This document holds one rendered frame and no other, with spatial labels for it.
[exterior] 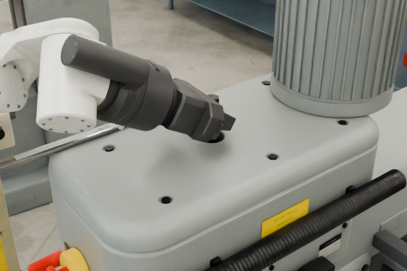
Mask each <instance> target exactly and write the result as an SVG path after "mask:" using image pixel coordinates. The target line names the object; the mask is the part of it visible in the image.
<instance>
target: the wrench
mask: <svg viewBox="0 0 407 271"><path fill-rule="evenodd" d="M118 127H119V125H116V124H113V123H106V124H104V125H101V126H98V127H95V128H93V129H91V130H89V131H86V132H80V133H78V134H75V135H71V136H69V137H66V138H64V139H60V140H57V141H55V142H51V143H48V144H46V145H43V146H40V147H37V148H34V149H31V150H29V151H25V152H22V153H20V154H16V155H13V156H11V157H8V158H5V159H2V160H0V172H2V171H6V170H8V169H11V168H14V167H16V166H19V165H23V164H24V163H28V162H31V161H33V160H36V159H39V158H41V157H45V156H47V155H50V154H53V153H56V152H59V151H61V150H64V149H67V148H70V147H72V146H76V145H78V144H81V143H84V142H87V141H89V140H93V139H95V138H98V137H101V136H104V135H106V134H109V133H112V132H115V131H118V130H120V129H119V128H118Z"/></svg>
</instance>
